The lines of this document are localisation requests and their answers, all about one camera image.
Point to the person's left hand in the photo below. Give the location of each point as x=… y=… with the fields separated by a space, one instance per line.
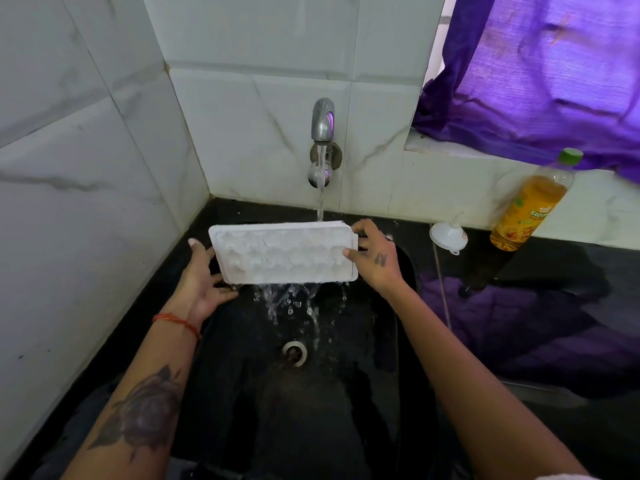
x=197 y=289

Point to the person's right hand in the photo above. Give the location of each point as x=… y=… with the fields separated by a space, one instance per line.
x=380 y=264

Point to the person's left forearm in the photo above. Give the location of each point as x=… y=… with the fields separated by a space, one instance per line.
x=145 y=394

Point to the chrome sink drain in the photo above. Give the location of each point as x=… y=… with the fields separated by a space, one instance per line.
x=295 y=353

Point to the purple curtain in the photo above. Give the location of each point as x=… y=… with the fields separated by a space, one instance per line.
x=550 y=79

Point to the white plastic funnel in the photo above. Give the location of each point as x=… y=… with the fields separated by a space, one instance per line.
x=447 y=237

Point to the pink striped shirt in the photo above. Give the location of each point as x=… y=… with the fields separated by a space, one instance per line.
x=565 y=477

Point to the green bottle cap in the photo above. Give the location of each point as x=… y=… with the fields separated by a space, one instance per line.
x=571 y=156

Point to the person's right forearm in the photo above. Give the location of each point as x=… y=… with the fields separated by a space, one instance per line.
x=475 y=394

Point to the black stone sink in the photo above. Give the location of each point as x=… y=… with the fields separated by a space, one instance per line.
x=280 y=419

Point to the chrome wall tap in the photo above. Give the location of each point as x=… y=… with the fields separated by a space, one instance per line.
x=322 y=119

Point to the white ice cube tray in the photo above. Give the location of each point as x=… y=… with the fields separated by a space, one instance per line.
x=285 y=252

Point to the orange juice bottle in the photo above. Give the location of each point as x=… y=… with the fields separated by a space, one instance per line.
x=530 y=209

